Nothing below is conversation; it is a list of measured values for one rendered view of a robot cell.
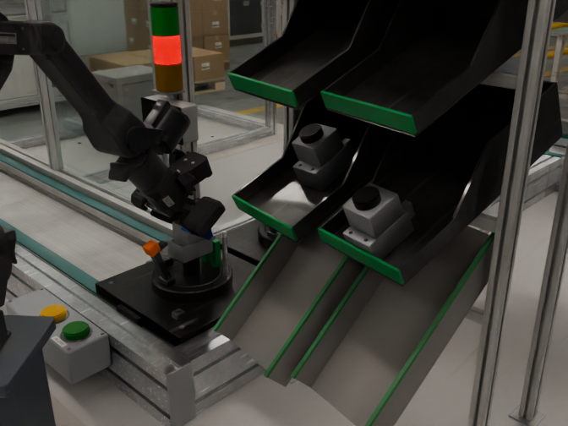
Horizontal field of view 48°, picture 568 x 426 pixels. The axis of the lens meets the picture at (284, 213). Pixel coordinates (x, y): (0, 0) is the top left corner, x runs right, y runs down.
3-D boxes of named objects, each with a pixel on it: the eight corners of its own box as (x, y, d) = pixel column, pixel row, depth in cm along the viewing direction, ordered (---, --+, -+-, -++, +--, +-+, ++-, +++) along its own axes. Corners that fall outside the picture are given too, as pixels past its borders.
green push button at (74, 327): (72, 349, 96) (69, 337, 95) (58, 338, 98) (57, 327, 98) (95, 338, 99) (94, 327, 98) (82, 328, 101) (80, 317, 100)
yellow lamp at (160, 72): (166, 93, 116) (165, 66, 114) (150, 89, 120) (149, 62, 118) (188, 89, 120) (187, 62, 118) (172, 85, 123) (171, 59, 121)
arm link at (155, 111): (125, 140, 87) (169, 79, 92) (84, 132, 91) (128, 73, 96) (162, 189, 96) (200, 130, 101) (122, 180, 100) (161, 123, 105)
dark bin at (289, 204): (297, 243, 76) (275, 196, 71) (237, 209, 85) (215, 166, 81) (450, 114, 85) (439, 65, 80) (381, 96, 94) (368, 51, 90)
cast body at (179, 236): (183, 264, 105) (181, 225, 103) (167, 255, 108) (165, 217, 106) (222, 248, 111) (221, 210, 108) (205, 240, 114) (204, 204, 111)
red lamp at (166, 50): (165, 66, 114) (162, 37, 113) (149, 62, 118) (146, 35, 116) (187, 62, 118) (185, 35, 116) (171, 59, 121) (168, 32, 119)
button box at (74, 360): (72, 386, 96) (67, 352, 94) (10, 331, 109) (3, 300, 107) (112, 365, 101) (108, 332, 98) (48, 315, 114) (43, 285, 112)
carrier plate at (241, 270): (180, 349, 96) (179, 336, 95) (95, 292, 112) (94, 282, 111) (290, 291, 112) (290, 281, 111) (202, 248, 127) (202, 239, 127)
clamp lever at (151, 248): (166, 283, 105) (148, 250, 101) (159, 279, 107) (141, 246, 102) (182, 269, 107) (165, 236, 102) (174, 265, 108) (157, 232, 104)
